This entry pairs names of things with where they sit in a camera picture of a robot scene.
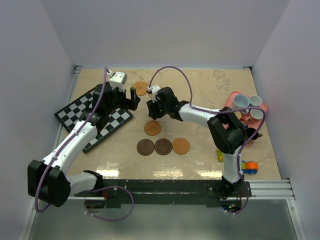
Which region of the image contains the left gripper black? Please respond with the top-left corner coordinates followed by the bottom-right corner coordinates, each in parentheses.
top-left (106, 84), bottom-right (140, 114)

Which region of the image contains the scalloped light cork coaster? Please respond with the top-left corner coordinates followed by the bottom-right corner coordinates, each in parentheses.
top-left (132, 81), bottom-right (149, 96)

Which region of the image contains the dark brown wooden coaster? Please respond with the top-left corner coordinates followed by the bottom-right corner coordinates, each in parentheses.
top-left (136, 138), bottom-right (155, 156)

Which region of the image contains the light orange wooden coaster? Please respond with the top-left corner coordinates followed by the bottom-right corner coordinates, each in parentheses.
top-left (172, 137), bottom-right (191, 155)

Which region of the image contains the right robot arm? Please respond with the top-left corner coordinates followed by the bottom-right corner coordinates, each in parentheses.
top-left (146, 85), bottom-right (247, 197)

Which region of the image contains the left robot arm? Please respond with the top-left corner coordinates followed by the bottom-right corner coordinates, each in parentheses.
top-left (27, 82), bottom-right (140, 208)

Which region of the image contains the black cup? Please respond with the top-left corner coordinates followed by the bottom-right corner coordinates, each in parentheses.
top-left (245, 127), bottom-right (263, 145)

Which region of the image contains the grey white cup upper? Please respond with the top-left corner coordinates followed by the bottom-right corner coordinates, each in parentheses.
top-left (249, 95), bottom-right (263, 109)

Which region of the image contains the grey white cup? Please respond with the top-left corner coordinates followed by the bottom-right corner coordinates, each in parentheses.
top-left (249, 95), bottom-right (263, 109)
top-left (250, 109), bottom-right (264, 121)

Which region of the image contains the grey white cup lower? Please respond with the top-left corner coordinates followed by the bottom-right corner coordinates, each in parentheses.
top-left (250, 109), bottom-right (264, 121)

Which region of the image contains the black white chessboard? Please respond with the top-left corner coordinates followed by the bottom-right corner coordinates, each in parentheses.
top-left (54, 88), bottom-right (134, 154)

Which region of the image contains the yellow green wooden block toy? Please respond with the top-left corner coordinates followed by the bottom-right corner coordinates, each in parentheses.
top-left (216, 149), bottom-right (224, 163)

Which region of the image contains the large white mug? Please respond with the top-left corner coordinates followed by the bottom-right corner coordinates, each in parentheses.
top-left (232, 94), bottom-right (250, 110)

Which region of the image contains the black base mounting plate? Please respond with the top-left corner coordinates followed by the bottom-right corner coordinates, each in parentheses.
top-left (75, 179), bottom-right (252, 208)

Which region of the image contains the pink tray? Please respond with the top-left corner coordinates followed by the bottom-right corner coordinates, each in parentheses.
top-left (225, 91), bottom-right (268, 129)

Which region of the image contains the orange blue toy car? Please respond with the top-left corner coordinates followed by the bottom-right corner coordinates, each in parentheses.
top-left (241, 161), bottom-right (259, 175)

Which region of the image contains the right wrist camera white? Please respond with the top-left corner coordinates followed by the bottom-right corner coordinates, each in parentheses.
top-left (146, 85), bottom-right (162, 103)

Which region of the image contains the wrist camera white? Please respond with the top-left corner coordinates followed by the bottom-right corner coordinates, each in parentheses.
top-left (109, 71), bottom-right (128, 92)
top-left (146, 85), bottom-right (162, 103)

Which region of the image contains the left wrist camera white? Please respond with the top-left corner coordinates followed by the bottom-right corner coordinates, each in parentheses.
top-left (109, 71), bottom-right (128, 92)

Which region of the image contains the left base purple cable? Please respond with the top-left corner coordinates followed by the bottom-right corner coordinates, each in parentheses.
top-left (83, 184), bottom-right (135, 222)

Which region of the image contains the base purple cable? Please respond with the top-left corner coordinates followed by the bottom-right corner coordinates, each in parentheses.
top-left (83, 184), bottom-right (135, 222)
top-left (223, 174), bottom-right (251, 216)

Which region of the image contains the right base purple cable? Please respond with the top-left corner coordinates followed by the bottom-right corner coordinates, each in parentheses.
top-left (223, 174), bottom-right (251, 216)

